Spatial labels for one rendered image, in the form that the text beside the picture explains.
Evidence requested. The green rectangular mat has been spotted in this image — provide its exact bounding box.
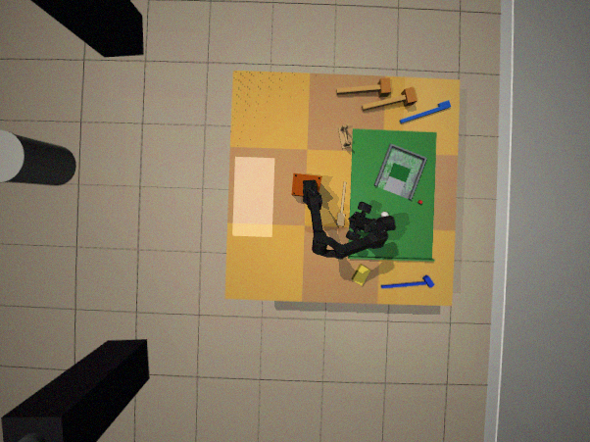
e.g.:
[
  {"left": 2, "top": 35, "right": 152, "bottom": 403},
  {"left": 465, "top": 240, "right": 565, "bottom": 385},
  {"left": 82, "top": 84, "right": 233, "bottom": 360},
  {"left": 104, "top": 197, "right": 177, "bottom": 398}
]
[{"left": 350, "top": 128, "right": 437, "bottom": 259}]

